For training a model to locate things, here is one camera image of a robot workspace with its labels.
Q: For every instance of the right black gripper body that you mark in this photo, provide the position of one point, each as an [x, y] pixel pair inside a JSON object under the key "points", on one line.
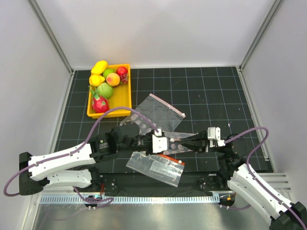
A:
{"points": [[204, 146]]}

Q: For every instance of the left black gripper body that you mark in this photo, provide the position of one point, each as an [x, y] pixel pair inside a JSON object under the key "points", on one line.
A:
{"points": [[141, 143]]}

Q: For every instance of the pink polka dot zip bag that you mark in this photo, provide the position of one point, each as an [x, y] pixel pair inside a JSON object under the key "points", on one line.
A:
{"points": [[174, 147]]}

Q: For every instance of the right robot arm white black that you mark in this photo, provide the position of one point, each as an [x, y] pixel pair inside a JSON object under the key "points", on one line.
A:
{"points": [[237, 174]]}

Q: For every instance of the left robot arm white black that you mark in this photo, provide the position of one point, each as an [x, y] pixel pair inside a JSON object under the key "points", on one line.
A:
{"points": [[104, 147]]}

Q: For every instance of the clear bag pink zipper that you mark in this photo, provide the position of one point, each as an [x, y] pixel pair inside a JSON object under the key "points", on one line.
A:
{"points": [[161, 114]]}

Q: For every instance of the clear bag orange zipper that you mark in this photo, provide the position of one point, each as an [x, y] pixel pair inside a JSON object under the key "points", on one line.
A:
{"points": [[159, 167]]}

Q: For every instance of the black grid cutting mat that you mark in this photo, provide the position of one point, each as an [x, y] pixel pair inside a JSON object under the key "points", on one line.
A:
{"points": [[209, 97]]}

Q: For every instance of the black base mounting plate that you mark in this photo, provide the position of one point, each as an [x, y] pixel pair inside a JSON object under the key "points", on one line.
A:
{"points": [[191, 184]]}

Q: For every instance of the red dragon fruit toy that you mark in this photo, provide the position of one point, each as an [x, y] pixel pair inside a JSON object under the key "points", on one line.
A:
{"points": [[99, 103]]}

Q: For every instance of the green cabbage toy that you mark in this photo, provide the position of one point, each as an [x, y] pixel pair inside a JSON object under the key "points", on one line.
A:
{"points": [[105, 90]]}

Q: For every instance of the dark red grapes toy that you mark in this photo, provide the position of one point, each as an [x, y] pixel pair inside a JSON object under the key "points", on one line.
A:
{"points": [[124, 78]]}

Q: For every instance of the orange peach toy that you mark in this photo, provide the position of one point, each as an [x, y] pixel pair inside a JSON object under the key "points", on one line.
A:
{"points": [[113, 79]]}

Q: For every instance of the red apple toy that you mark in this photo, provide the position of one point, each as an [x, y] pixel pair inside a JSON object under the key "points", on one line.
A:
{"points": [[121, 70]]}

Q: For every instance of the yellow lemon toy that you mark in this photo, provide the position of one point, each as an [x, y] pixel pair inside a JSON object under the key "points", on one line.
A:
{"points": [[96, 80]]}

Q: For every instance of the green lime toy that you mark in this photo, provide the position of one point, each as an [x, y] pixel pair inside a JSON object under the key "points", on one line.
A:
{"points": [[107, 72]]}

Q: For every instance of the yellow mango toy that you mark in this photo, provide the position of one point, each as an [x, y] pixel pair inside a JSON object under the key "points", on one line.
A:
{"points": [[99, 67]]}

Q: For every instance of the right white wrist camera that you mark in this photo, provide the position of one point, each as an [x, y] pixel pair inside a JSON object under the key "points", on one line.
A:
{"points": [[214, 137]]}

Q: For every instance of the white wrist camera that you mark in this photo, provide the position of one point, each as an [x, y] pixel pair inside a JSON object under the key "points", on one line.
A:
{"points": [[214, 137], [159, 142]]}

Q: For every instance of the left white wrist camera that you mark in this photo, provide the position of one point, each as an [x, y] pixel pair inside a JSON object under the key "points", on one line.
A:
{"points": [[159, 142]]}

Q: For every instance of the slotted white cable duct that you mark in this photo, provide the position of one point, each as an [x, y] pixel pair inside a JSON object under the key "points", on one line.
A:
{"points": [[75, 199]]}

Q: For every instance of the right aluminium frame post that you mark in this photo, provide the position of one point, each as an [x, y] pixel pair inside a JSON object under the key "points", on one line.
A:
{"points": [[261, 32]]}

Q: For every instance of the aluminium frame post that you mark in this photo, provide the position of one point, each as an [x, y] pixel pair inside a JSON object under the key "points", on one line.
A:
{"points": [[261, 32], [46, 27]]}

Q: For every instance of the left aluminium frame post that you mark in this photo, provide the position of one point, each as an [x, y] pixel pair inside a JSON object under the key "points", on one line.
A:
{"points": [[46, 27]]}

